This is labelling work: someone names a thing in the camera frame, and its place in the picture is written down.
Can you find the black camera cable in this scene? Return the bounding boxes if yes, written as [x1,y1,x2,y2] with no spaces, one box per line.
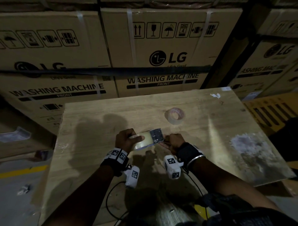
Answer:
[183,169,210,220]
[105,181,130,226]

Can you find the dark metal rack upright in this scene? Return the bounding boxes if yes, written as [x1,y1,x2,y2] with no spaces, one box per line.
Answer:
[200,0,274,90]

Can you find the person's right forearm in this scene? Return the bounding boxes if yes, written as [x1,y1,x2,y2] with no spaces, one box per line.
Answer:
[190,157,283,212]

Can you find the clear plastic document pouch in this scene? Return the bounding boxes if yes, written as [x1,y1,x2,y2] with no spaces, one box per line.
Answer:
[0,126,32,143]

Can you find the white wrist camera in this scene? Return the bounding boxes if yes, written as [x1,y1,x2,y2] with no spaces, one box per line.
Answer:
[122,164,141,188]
[163,155,184,180]

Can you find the white shipping label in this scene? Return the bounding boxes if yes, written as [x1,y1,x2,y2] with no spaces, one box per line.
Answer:
[248,91,263,101]

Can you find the crumpled paper scrap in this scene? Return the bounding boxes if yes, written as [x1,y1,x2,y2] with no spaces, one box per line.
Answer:
[16,184,32,196]

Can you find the yellow black printed carton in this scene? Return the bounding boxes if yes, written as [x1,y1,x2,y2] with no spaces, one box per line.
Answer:
[242,92,298,137]

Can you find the blue tape dispenser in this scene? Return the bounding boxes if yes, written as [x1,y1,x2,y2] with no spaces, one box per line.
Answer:
[133,127,166,151]

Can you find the person's right hand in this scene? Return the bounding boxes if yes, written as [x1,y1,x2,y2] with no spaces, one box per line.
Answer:
[159,133,186,155]

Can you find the black left camera cable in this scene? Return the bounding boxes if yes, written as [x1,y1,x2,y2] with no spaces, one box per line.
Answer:
[105,181,130,226]

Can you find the person's left hand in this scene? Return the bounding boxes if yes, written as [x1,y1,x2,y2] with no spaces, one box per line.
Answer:
[115,128,145,153]

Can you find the clear tape roll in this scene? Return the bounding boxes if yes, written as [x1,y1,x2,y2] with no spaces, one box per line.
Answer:
[129,131,155,151]

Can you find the black wrist strap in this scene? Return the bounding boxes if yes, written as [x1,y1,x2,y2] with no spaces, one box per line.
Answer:
[175,142,205,170]
[100,148,130,177]

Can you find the black right wrist strap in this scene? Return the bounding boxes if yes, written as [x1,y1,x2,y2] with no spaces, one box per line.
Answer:
[175,142,205,170]

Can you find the black left wrist strap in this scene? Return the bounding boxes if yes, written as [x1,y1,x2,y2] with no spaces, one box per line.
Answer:
[100,148,130,177]

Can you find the person's left forearm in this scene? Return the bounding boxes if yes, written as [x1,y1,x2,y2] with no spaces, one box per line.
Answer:
[42,164,116,226]

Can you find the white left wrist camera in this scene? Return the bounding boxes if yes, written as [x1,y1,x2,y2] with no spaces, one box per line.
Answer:
[122,164,141,188]

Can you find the black right camera cable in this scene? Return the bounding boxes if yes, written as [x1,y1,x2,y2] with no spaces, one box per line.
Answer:
[183,169,210,220]

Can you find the silver bracelet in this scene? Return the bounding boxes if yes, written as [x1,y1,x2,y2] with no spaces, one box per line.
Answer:
[187,154,206,172]

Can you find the plain brown cardboard box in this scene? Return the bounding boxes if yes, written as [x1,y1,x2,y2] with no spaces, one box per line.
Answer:
[0,93,56,160]

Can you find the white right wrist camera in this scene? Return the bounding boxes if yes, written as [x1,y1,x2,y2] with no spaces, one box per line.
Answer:
[163,155,184,180]

